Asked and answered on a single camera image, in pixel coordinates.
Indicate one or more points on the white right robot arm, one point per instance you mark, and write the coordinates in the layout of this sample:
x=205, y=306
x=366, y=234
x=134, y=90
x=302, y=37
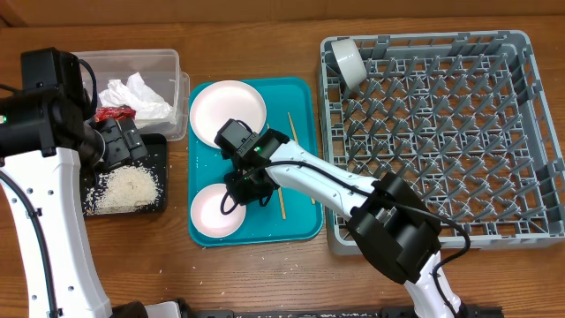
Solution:
x=392, y=227

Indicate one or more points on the white napkin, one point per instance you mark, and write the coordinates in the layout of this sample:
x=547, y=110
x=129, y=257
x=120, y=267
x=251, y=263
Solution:
x=137, y=95

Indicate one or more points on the black food waste tray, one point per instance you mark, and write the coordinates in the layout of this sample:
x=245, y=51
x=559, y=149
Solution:
x=155, y=160

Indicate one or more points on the grey bowl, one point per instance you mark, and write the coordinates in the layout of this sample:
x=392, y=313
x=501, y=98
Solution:
x=349, y=61

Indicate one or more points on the large white plate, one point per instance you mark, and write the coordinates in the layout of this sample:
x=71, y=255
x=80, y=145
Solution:
x=224, y=100

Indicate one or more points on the pile of white rice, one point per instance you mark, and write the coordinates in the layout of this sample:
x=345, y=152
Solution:
x=128, y=189

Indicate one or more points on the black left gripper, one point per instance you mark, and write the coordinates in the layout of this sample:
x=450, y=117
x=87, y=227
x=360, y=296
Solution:
x=125, y=144

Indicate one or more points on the clear plastic waste bin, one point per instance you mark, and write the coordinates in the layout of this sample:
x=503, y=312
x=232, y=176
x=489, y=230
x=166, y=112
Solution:
x=160, y=70

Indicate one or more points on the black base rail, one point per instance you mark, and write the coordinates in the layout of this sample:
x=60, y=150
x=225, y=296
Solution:
x=385, y=312

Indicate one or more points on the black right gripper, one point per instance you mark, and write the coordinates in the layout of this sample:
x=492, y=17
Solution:
x=244, y=195

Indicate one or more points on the red snack wrapper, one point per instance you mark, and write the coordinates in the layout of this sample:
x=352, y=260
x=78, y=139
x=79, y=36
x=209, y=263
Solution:
x=117, y=113

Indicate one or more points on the wooden chopstick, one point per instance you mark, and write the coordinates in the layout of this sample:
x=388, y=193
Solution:
x=282, y=204
x=295, y=138

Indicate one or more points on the grey plastic dish rack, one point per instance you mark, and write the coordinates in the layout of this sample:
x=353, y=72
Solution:
x=463, y=118

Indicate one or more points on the teal serving tray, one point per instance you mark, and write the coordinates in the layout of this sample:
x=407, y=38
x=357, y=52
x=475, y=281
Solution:
x=264, y=224

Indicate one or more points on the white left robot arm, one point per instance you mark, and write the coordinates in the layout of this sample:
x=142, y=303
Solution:
x=48, y=136

